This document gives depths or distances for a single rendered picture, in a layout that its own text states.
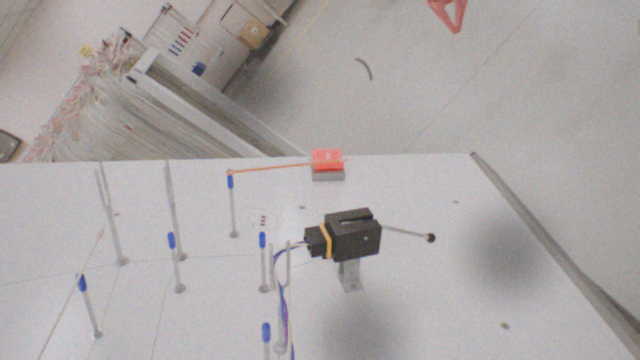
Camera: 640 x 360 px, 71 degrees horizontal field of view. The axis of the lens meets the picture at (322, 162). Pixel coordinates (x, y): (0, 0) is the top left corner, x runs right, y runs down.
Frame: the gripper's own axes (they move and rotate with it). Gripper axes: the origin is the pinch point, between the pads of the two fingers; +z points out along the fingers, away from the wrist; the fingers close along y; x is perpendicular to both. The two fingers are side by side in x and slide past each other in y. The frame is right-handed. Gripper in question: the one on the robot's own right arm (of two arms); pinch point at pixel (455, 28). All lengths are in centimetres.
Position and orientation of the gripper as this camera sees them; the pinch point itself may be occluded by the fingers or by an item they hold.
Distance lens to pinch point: 88.5
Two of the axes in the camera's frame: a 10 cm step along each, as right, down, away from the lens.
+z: 3.7, 8.1, 4.6
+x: 9.1, -4.2, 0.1
